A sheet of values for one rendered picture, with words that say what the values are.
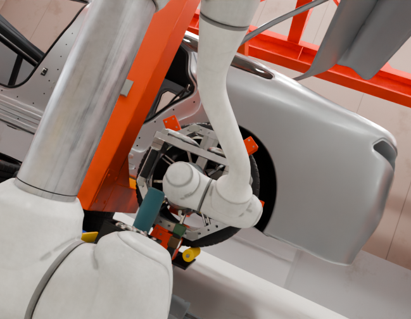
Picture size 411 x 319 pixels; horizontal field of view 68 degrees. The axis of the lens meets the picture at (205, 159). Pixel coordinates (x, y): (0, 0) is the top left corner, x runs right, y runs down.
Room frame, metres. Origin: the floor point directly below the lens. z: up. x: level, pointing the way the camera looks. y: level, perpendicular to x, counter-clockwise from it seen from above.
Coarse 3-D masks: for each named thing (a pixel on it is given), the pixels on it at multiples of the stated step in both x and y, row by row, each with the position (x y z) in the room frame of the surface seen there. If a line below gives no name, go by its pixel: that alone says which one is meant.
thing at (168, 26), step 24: (192, 0) 1.53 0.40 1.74; (168, 24) 1.48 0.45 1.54; (144, 48) 1.49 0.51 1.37; (168, 48) 1.52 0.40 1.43; (144, 72) 1.48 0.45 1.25; (120, 96) 1.50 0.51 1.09; (144, 96) 1.51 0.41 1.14; (120, 120) 1.48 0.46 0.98; (120, 144) 1.50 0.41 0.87; (96, 168) 1.49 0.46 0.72; (120, 168) 1.61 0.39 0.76; (96, 192) 1.48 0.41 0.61
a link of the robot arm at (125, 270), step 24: (120, 240) 0.50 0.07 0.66; (144, 240) 0.54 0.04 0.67; (72, 264) 0.49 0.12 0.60; (96, 264) 0.48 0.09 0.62; (120, 264) 0.47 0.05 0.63; (144, 264) 0.48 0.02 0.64; (168, 264) 0.52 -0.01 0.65; (48, 288) 0.47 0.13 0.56; (72, 288) 0.47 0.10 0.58; (96, 288) 0.47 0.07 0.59; (120, 288) 0.46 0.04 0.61; (144, 288) 0.47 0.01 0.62; (168, 288) 0.51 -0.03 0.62; (48, 312) 0.47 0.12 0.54; (72, 312) 0.46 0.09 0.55; (96, 312) 0.46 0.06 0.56; (120, 312) 0.46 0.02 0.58; (144, 312) 0.47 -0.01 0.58; (168, 312) 0.54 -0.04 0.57
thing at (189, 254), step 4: (188, 248) 1.57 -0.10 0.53; (192, 248) 1.57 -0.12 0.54; (196, 248) 1.64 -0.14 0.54; (184, 252) 1.50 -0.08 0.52; (188, 252) 1.50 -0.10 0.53; (192, 252) 1.50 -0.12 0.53; (196, 252) 1.58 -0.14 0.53; (200, 252) 1.72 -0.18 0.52; (184, 256) 1.50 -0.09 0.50; (188, 256) 1.47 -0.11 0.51; (192, 256) 1.49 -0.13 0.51; (196, 256) 1.62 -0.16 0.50; (184, 260) 1.50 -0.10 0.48; (188, 260) 1.50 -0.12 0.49
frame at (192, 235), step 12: (180, 132) 1.54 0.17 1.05; (192, 132) 1.53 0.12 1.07; (204, 132) 1.52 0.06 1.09; (168, 144) 1.59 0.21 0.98; (252, 180) 1.46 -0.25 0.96; (144, 192) 1.55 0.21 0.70; (156, 216) 1.53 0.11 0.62; (168, 228) 1.52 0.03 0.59; (204, 228) 1.49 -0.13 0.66; (216, 228) 1.48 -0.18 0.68; (192, 240) 1.49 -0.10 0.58
